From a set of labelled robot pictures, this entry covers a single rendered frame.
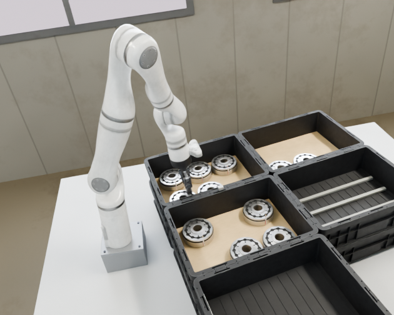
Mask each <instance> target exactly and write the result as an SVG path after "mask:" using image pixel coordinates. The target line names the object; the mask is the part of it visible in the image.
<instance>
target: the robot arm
mask: <svg viewBox="0 0 394 315"><path fill-rule="evenodd" d="M132 69H134V70H135V71H137V72H138V73H139V74H140V75H141V77H142V78H143V79H144V80H145V82H146V84H145V91H146V94H147V97H148V98H149V100H150V102H151V103H152V105H153V107H154V111H153V116H154V120H155V121H156V123H157V125H158V127H159V128H160V130H161V131H162V133H163V135H164V136H165V140H166V143H167V147H168V154H169V158H170V161H171V165H172V166H173V167H174V168H176V169H178V172H179V175H180V176H181V180H182V182H183V184H184V186H185V188H186V193H187V194H191V193H192V192H193V191H192V187H193V185H192V183H191V176H190V173H189V172H190V171H189V167H188V166H189V165H190V164H191V162H192V159H191V155H192V156H194V157H196V158H199V157H201V156H202V151H201V149H200V146H199V144H198V142H197V141H196V140H195V139H194V140H191V141H190V142H189V144H188V143H187V140H186V134H185V131H184V129H183V128H182V127H181V126H176V125H173V124H181V123H183V122H184V121H185V119H186V108H185V106H184V105H183V103H182V102H181V101H180V100H179V99H178V98H176V97H175V96H174V95H173V93H172V92H171V90H170V88H169V86H168V83H167V81H166V78H165V75H164V69H163V65H162V61H161V55H160V51H159V47H158V45H157V43H156V41H155V40H154V39H153V38H152V37H151V36H149V35H147V34H146V33H145V32H142V31H141V30H139V29H138V28H136V27H134V26H132V25H130V24H124V25H122V26H120V27H119V28H118V29H117V30H116V32H115V33H114V35H113V38H112V40H111V45H110V51H109V66H108V78H107V83H106V90H105V94H104V101H103V106H102V109H101V114H100V118H99V126H98V134H97V140H96V151H95V155H94V159H93V163H92V165H91V169H90V171H89V173H88V178H87V180H88V185H89V187H90V188H91V190H92V191H93V192H95V193H96V204H97V207H98V211H99V216H100V220H101V230H102V233H103V237H104V242H105V246H106V248H108V247H110V248H113V249H119V248H123V247H125V246H127V245H128V244H129V243H130V242H131V240H132V233H131V227H130V223H129V217H128V211H127V207H126V201H125V198H124V180H123V172H122V169H121V166H120V164H119V160H120V157H121V155H122V153H123V150H124V147H125V145H126V143H127V141H128V138H129V134H130V132H131V128H132V125H133V121H134V116H135V103H134V97H133V92H132V88H131V70H132Z"/></svg>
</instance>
